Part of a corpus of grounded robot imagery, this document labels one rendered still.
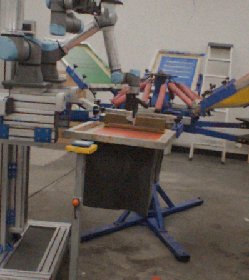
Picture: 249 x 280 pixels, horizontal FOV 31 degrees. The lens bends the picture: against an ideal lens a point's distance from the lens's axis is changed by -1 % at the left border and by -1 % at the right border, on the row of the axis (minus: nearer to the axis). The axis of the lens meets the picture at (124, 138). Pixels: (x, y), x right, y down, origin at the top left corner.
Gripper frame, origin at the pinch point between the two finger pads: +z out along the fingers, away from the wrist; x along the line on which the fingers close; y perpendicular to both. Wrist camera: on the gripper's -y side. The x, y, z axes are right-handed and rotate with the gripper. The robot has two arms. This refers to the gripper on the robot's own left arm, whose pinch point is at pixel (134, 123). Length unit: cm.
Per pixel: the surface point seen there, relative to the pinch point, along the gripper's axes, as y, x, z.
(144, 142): -17, 51, 3
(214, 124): -48, -119, 12
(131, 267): -5, 4, 100
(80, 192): 12, 70, 29
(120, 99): 28, -69, -8
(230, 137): -63, -54, 12
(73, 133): 24, 51, 1
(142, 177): -15, 42, 25
